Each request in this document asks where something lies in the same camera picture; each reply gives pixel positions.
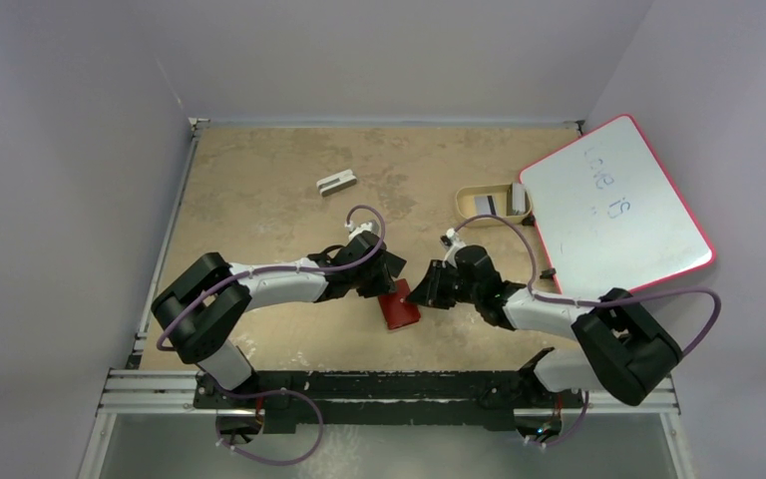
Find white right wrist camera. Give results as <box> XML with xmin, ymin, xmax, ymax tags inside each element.
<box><xmin>440</xmin><ymin>228</ymin><xmax>467</xmax><ymax>266</ymax></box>

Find stack of white cards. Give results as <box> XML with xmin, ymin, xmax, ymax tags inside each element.
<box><xmin>508</xmin><ymin>183</ymin><xmax>529</xmax><ymax>216</ymax></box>

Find black credit card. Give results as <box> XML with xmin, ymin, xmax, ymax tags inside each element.
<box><xmin>385</xmin><ymin>251</ymin><xmax>407</xmax><ymax>277</ymax></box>

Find pink-framed whiteboard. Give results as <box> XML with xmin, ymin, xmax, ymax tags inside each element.
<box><xmin>520</xmin><ymin>114</ymin><xmax>716</xmax><ymax>298</ymax></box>

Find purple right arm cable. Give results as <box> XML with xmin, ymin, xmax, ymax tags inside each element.
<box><xmin>441</xmin><ymin>214</ymin><xmax>722</xmax><ymax>451</ymax></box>

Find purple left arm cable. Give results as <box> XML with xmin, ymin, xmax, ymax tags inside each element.
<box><xmin>155</xmin><ymin>205</ymin><xmax>386</xmax><ymax>466</ymax></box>

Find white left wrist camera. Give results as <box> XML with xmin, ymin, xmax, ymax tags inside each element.
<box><xmin>345</xmin><ymin>221</ymin><xmax>380</xmax><ymax>240</ymax></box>

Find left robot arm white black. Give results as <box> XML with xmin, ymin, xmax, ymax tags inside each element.
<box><xmin>151</xmin><ymin>231</ymin><xmax>407</xmax><ymax>408</ymax></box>

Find red card holder wallet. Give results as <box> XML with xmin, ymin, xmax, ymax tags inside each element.
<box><xmin>377</xmin><ymin>278</ymin><xmax>421</xmax><ymax>331</ymax></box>

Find aluminium table frame rail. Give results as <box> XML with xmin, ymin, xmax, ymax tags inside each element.
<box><xmin>77</xmin><ymin>117</ymin><xmax>681</xmax><ymax>479</ymax></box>

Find beige oval tray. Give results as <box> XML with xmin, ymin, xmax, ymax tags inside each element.
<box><xmin>455</xmin><ymin>183</ymin><xmax>533</xmax><ymax>230</ymax></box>

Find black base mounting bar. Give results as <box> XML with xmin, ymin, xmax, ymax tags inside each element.
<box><xmin>193</xmin><ymin>361</ymin><xmax>583</xmax><ymax>440</ymax></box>

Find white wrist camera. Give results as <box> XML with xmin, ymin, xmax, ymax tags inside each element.
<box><xmin>345</xmin><ymin>221</ymin><xmax>380</xmax><ymax>240</ymax></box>
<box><xmin>440</xmin><ymin>228</ymin><xmax>467</xmax><ymax>266</ymax></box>

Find loose card in tray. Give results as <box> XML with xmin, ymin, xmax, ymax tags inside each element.
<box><xmin>474</xmin><ymin>195</ymin><xmax>498</xmax><ymax>216</ymax></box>

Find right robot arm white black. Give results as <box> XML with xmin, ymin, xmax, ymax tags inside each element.
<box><xmin>406</xmin><ymin>245</ymin><xmax>683</xmax><ymax>406</ymax></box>

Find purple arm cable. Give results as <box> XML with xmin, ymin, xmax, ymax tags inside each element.
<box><xmin>155</xmin><ymin>205</ymin><xmax>386</xmax><ymax>466</ymax></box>
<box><xmin>441</xmin><ymin>214</ymin><xmax>722</xmax><ymax>451</ymax></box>

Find white grey card reader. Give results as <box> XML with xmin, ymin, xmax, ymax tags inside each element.
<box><xmin>316</xmin><ymin>169</ymin><xmax>358</xmax><ymax>198</ymax></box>

